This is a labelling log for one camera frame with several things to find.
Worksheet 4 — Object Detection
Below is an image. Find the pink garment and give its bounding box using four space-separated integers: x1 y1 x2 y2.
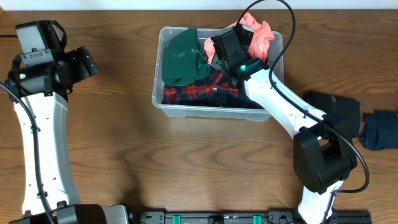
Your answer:
204 12 275 65

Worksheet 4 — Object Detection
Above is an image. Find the red navy plaid shirt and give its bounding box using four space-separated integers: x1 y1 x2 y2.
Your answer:
162 68 253 108

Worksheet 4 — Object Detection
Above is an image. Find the dark green garment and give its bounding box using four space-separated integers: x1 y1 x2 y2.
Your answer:
162 28 211 86

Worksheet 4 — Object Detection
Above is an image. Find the black garment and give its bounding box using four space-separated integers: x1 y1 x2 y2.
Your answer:
303 90 361 138

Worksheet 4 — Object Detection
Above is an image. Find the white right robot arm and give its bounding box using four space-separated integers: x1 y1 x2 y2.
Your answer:
206 27 358 223

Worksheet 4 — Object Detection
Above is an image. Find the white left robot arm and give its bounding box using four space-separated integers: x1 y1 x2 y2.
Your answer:
1 47 132 223

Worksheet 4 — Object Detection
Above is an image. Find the clear plastic storage container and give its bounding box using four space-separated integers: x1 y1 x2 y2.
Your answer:
152 26 284 122

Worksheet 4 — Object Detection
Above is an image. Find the dark teal folded garment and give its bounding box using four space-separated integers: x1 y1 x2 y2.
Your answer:
359 110 397 151

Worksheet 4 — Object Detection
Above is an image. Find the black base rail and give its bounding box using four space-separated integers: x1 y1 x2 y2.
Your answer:
139 210 373 224

